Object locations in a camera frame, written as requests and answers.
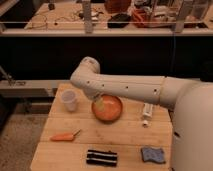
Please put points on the white ceramic cup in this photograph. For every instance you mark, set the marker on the white ceramic cup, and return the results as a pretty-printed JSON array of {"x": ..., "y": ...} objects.
[{"x": 69, "y": 100}]

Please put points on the black bowl on bench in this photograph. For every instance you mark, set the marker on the black bowl on bench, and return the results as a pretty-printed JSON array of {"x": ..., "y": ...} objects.
[{"x": 119, "y": 21}]

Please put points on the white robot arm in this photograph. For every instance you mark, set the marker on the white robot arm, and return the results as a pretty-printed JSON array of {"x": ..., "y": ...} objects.
[{"x": 189, "y": 100}]

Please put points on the orange toy carrot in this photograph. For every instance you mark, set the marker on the orange toy carrot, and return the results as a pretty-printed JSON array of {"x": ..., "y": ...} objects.
[{"x": 65, "y": 136}]

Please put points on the grey metal post left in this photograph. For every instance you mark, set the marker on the grey metal post left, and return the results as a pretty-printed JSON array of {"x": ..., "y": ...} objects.
[{"x": 86, "y": 5}]

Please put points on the white tube with cap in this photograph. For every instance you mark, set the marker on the white tube with cap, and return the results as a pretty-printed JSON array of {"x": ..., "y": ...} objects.
[{"x": 147, "y": 114}]

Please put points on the grey metal post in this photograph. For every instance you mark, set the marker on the grey metal post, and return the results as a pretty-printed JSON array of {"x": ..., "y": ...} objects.
[
  {"x": 86, "y": 5},
  {"x": 184, "y": 11}
]

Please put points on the metal rail beside table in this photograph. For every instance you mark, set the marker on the metal rail beside table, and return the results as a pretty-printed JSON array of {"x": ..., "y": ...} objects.
[{"x": 30, "y": 88}]

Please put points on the red box on bench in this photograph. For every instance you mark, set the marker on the red box on bench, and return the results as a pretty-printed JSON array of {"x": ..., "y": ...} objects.
[{"x": 139, "y": 18}]

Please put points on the black white striped cloth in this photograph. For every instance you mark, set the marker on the black white striped cloth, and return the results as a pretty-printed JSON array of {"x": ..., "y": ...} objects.
[{"x": 102, "y": 158}]

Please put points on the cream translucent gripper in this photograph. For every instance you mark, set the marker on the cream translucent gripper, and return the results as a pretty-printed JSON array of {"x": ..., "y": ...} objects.
[{"x": 99, "y": 104}]

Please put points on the blue folded cloth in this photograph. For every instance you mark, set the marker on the blue folded cloth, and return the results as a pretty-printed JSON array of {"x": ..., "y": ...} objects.
[{"x": 155, "y": 155}]

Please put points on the grey metal post right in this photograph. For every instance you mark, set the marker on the grey metal post right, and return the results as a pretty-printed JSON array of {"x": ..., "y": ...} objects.
[{"x": 184, "y": 11}]

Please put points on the orange bowl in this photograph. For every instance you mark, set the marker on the orange bowl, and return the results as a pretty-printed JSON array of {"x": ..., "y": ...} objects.
[{"x": 112, "y": 109}]

